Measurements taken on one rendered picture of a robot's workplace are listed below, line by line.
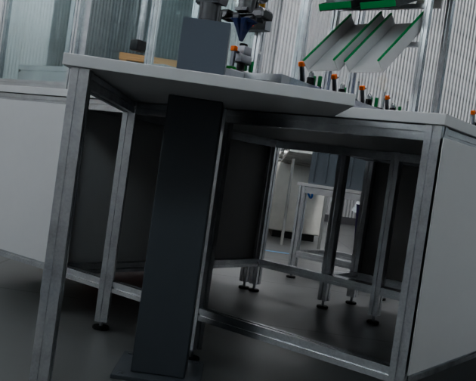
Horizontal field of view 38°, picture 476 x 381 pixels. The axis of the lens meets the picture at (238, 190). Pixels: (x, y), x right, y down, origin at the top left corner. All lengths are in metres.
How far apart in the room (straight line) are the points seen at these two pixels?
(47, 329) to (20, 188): 1.32
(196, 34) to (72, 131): 0.54
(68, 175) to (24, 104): 1.36
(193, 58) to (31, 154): 1.12
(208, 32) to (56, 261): 0.80
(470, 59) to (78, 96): 10.69
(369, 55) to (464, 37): 9.91
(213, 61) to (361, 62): 0.48
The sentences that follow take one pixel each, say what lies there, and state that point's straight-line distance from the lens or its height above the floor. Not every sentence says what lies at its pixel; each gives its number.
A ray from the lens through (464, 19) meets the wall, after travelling 12.21.
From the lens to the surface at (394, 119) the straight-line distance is 1.94.
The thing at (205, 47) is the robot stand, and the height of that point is 0.98.
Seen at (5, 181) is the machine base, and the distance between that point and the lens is 3.11.
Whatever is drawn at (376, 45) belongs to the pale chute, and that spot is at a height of 1.09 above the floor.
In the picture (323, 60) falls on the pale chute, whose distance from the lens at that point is 2.33.
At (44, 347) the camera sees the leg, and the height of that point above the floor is 0.15.
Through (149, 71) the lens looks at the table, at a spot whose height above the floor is 0.84.
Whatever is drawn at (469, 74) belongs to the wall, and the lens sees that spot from 12.10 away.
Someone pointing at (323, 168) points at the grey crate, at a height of 0.73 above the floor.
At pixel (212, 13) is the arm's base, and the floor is 1.09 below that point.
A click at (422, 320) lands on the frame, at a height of 0.31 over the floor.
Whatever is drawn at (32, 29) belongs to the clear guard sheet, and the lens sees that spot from 3.16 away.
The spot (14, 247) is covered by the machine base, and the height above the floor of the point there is 0.19.
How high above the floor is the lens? 0.64
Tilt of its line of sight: 2 degrees down
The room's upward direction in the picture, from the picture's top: 8 degrees clockwise
